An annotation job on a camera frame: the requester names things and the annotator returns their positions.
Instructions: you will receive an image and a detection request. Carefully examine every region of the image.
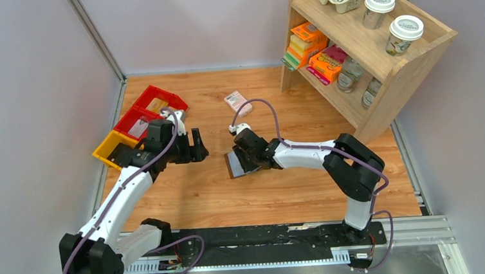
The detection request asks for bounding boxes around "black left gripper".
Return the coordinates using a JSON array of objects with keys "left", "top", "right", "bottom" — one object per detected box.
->
[{"left": 161, "top": 127, "right": 210, "bottom": 166}]

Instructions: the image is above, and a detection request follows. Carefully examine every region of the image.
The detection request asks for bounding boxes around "brown leather card holder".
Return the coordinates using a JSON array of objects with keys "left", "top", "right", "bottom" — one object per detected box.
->
[{"left": 224, "top": 149, "right": 259, "bottom": 179}]

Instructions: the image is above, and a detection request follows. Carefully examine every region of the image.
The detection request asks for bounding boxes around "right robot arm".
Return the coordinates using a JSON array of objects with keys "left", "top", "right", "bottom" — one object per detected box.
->
[{"left": 225, "top": 123, "right": 385, "bottom": 244}]

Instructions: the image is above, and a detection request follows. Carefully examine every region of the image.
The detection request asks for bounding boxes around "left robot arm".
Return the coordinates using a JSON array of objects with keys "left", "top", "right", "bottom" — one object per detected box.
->
[{"left": 59, "top": 111, "right": 209, "bottom": 274}]

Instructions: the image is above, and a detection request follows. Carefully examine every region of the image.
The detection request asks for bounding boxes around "playing card box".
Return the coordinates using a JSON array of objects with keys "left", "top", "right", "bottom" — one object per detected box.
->
[{"left": 224, "top": 91, "right": 253, "bottom": 117}]

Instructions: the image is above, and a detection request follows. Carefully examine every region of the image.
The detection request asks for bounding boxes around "far red plastic bin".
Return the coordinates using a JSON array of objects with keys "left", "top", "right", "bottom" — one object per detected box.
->
[{"left": 133, "top": 86, "right": 188, "bottom": 113}]

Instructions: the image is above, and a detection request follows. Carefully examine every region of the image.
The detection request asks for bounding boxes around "red plastic bin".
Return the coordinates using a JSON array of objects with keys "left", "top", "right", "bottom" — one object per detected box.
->
[
  {"left": 133, "top": 86, "right": 188, "bottom": 113},
  {"left": 113, "top": 106, "right": 161, "bottom": 141}
]

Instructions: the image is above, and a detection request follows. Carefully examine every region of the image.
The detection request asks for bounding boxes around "near red plastic bin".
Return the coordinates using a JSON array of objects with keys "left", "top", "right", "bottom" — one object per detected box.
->
[{"left": 113, "top": 106, "right": 161, "bottom": 141}]

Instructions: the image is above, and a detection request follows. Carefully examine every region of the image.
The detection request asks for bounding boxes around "yellow plastic bin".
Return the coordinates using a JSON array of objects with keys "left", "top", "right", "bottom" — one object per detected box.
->
[{"left": 92, "top": 130, "right": 137, "bottom": 170}]

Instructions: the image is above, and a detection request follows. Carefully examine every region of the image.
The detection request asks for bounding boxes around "orange snack box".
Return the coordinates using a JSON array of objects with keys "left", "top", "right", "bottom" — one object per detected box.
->
[{"left": 307, "top": 45, "right": 348, "bottom": 86}]

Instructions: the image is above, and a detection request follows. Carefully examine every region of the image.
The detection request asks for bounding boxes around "stacked sponge pack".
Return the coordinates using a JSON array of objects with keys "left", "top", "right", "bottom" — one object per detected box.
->
[{"left": 282, "top": 21, "right": 329, "bottom": 71}]

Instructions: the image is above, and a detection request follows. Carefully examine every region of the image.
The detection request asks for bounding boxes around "left glass jar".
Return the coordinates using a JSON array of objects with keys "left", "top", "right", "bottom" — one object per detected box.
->
[{"left": 337, "top": 56, "right": 364, "bottom": 93}]

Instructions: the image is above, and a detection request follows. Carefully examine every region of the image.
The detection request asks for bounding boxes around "glass jar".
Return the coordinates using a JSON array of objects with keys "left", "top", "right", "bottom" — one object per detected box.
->
[
  {"left": 337, "top": 56, "right": 364, "bottom": 93},
  {"left": 361, "top": 77, "right": 382, "bottom": 109}
]

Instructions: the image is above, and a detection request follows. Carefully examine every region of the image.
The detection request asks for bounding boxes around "right glass jar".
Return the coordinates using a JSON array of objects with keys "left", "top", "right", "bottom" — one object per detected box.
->
[{"left": 361, "top": 77, "right": 382, "bottom": 109}]

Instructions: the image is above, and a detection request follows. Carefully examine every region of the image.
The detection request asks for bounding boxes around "wooden shelf unit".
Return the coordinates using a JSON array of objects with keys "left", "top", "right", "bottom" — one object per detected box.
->
[{"left": 280, "top": 0, "right": 458, "bottom": 144}]

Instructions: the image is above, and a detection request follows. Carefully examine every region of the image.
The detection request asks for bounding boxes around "far paper coffee cup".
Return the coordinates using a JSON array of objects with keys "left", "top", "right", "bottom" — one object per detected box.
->
[{"left": 362, "top": 0, "right": 396, "bottom": 30}]

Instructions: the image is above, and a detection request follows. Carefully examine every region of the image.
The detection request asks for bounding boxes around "paper coffee cup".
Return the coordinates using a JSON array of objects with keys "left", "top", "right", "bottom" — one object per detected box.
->
[
  {"left": 362, "top": 0, "right": 396, "bottom": 30},
  {"left": 385, "top": 15, "right": 425, "bottom": 56}
]

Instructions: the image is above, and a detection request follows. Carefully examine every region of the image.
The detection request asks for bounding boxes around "near paper coffee cup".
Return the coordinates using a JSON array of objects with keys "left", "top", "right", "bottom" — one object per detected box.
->
[{"left": 385, "top": 15, "right": 425, "bottom": 56}]

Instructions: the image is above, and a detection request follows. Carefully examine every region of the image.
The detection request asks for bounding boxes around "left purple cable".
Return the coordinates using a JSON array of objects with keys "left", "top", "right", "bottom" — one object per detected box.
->
[{"left": 48, "top": 105, "right": 208, "bottom": 274}]

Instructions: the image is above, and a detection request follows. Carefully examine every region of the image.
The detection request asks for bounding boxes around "purple cable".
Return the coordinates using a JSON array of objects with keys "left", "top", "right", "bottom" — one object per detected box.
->
[
  {"left": 48, "top": 105, "right": 208, "bottom": 274},
  {"left": 228, "top": 89, "right": 399, "bottom": 274}
]

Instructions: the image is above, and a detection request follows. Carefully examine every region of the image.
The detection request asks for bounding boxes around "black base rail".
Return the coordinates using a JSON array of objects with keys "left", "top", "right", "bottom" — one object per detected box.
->
[{"left": 160, "top": 222, "right": 389, "bottom": 267}]

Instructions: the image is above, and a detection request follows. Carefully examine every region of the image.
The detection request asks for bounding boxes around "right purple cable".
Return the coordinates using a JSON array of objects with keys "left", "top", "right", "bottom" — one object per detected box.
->
[{"left": 228, "top": 89, "right": 399, "bottom": 274}]

